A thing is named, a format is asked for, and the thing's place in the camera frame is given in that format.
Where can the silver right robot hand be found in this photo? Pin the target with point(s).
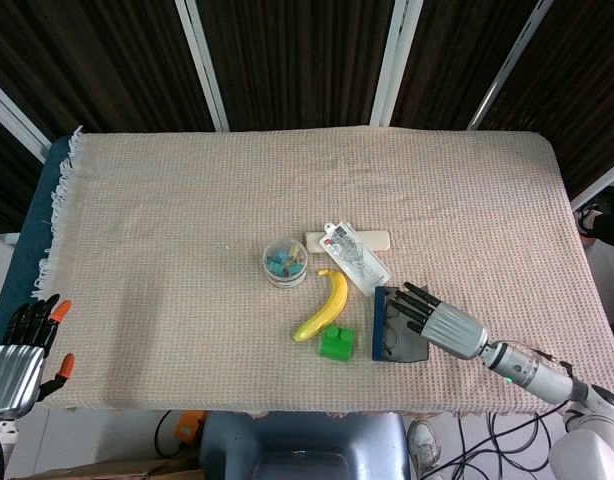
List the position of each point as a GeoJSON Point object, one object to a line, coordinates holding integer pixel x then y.
{"type": "Point", "coordinates": [452, 330]}

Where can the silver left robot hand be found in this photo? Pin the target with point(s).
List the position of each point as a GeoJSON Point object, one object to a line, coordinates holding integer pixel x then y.
{"type": "Point", "coordinates": [12, 370]}

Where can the eyeglasses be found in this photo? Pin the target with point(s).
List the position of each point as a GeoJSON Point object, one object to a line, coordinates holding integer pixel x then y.
{"type": "Point", "coordinates": [391, 340]}

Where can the green toy building block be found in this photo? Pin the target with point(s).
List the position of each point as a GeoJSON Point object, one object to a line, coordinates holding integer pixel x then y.
{"type": "Point", "coordinates": [337, 345]}

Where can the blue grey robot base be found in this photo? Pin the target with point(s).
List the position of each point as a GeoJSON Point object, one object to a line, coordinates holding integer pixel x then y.
{"type": "Point", "coordinates": [297, 445]}

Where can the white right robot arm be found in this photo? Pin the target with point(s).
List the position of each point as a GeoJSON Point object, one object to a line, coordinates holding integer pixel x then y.
{"type": "Point", "coordinates": [537, 375]}

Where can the brown cardboard box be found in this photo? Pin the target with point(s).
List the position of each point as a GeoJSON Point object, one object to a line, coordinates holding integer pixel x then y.
{"type": "Point", "coordinates": [112, 470]}

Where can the ruler set in clear pack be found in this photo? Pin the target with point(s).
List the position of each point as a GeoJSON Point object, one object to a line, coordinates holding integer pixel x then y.
{"type": "Point", "coordinates": [357, 257]}

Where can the yellow banana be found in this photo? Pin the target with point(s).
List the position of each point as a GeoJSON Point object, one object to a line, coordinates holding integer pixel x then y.
{"type": "Point", "coordinates": [332, 305]}

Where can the beige flat stick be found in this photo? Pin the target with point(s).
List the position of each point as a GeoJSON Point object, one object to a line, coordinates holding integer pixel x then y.
{"type": "Point", "coordinates": [313, 244]}

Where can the white and red sneaker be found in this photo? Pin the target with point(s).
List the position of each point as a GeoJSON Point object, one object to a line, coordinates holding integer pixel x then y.
{"type": "Point", "coordinates": [589, 220]}

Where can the clear jar of binder clips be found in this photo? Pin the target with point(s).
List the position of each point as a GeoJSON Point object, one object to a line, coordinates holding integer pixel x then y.
{"type": "Point", "coordinates": [284, 262]}

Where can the orange device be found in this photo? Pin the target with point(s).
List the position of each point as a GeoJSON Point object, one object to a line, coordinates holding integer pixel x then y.
{"type": "Point", "coordinates": [189, 427]}

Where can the dark brown curtain panel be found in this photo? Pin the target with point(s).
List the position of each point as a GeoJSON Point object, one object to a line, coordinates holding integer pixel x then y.
{"type": "Point", "coordinates": [7, 175]}
{"type": "Point", "coordinates": [297, 60]}
{"type": "Point", "coordinates": [587, 75]}
{"type": "Point", "coordinates": [87, 60]}
{"type": "Point", "coordinates": [452, 50]}

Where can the beige waffle tablecloth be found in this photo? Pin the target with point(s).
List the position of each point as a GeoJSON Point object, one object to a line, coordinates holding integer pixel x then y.
{"type": "Point", "coordinates": [187, 250]}

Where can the white partition post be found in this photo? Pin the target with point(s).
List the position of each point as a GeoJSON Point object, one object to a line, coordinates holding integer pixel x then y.
{"type": "Point", "coordinates": [204, 65]}
{"type": "Point", "coordinates": [599, 182]}
{"type": "Point", "coordinates": [394, 65]}
{"type": "Point", "coordinates": [507, 65]}
{"type": "Point", "coordinates": [17, 120]}

